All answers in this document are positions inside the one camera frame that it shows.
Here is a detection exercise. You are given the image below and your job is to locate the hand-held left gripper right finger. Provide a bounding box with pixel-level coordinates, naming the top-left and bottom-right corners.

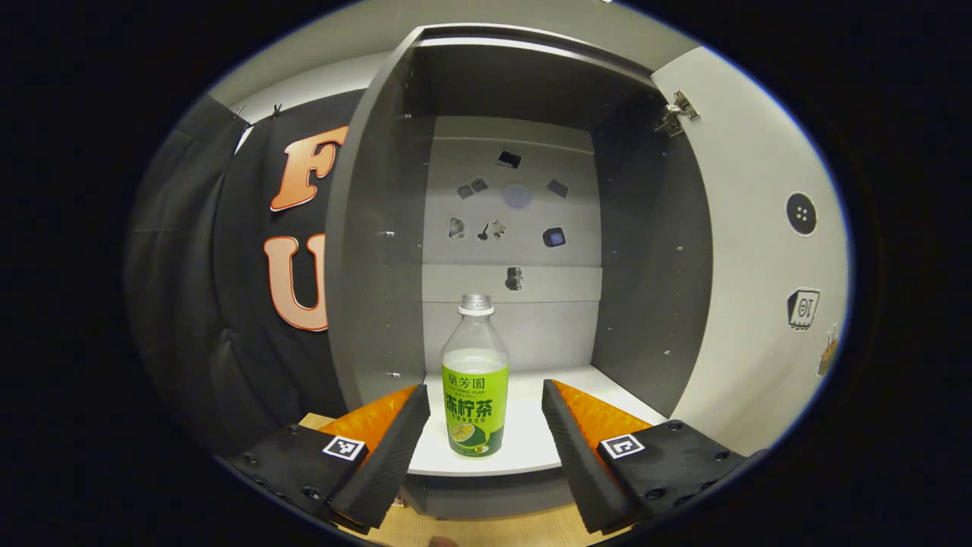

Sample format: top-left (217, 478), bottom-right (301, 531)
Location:
top-left (541, 378), bottom-right (768, 535)

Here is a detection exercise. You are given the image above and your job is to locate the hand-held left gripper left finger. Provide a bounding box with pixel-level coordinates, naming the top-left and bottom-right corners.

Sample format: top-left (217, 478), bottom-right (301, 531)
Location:
top-left (228, 384), bottom-right (431, 533)

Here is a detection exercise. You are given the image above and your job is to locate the green label bottle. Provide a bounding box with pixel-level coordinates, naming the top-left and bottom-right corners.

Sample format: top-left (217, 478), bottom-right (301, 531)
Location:
top-left (441, 293), bottom-right (511, 459)

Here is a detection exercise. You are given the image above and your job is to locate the grey cabinet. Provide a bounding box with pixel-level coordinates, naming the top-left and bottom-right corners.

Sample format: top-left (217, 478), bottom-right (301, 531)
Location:
top-left (325, 23), bottom-right (715, 521)

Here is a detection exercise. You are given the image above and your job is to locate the beige cabinet door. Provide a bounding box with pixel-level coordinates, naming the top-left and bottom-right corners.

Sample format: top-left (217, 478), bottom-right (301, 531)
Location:
top-left (649, 46), bottom-right (853, 457)

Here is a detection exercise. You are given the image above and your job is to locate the metal door hinge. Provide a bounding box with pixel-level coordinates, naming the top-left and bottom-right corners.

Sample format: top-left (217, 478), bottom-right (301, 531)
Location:
top-left (657, 90), bottom-right (701, 138)

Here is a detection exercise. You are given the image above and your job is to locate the black backdrop cloth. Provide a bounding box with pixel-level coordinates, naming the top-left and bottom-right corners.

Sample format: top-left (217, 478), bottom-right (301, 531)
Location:
top-left (125, 91), bottom-right (365, 457)

